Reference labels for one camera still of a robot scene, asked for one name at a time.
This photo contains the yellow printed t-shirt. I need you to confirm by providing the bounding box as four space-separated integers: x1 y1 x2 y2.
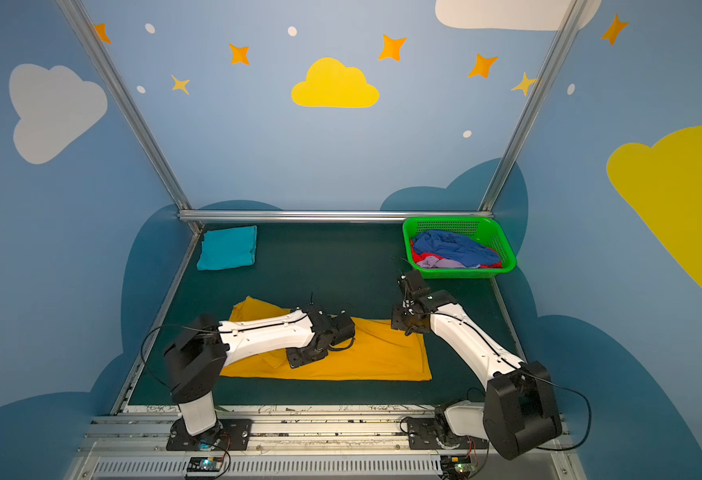
220 318 432 381

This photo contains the green plastic laundry basket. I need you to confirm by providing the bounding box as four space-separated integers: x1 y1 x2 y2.
402 216 516 279

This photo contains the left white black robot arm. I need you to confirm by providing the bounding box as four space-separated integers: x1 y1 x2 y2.
163 305 356 445

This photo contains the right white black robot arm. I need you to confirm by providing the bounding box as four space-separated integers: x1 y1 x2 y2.
391 270 593 460

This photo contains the lavender t-shirt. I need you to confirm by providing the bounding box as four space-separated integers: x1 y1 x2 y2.
417 256 465 269

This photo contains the red t-shirt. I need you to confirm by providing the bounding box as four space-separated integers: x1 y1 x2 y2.
412 244 502 269

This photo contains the blue t-shirt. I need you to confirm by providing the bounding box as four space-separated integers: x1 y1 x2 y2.
410 230 486 252

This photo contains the folded teal t-shirt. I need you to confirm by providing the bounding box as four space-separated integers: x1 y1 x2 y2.
197 226 257 271

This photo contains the right green circuit board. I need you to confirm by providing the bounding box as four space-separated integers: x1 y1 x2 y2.
439 456 475 480

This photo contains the green circuit board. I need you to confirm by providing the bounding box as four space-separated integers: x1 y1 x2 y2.
439 456 475 480
184 456 224 479

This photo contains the left green circuit board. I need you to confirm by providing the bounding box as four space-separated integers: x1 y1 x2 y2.
184 456 224 479

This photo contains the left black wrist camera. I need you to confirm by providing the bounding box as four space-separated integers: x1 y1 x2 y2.
328 311 356 352

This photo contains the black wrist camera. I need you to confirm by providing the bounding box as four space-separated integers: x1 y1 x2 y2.
397 270 432 302
328 311 356 352

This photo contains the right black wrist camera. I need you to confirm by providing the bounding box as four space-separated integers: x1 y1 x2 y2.
397 270 432 302

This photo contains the right side table rail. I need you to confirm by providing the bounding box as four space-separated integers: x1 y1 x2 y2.
490 278 527 361

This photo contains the aluminium mounting rail base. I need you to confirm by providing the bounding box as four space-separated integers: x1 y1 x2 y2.
66 405 586 479

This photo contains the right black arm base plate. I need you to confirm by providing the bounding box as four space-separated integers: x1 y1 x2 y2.
399 417 489 450

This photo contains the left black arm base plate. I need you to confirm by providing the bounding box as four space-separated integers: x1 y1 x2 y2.
166 418 253 452

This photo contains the horizontal aluminium frame bar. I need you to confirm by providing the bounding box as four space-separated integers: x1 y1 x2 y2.
178 210 494 224

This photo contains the left aluminium frame post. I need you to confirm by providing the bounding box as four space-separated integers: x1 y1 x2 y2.
57 0 192 214

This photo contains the aluminium frame post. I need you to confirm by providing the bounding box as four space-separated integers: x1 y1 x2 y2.
478 0 589 216
57 0 192 214

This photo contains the right aluminium frame post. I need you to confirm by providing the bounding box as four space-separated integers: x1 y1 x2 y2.
478 0 589 216

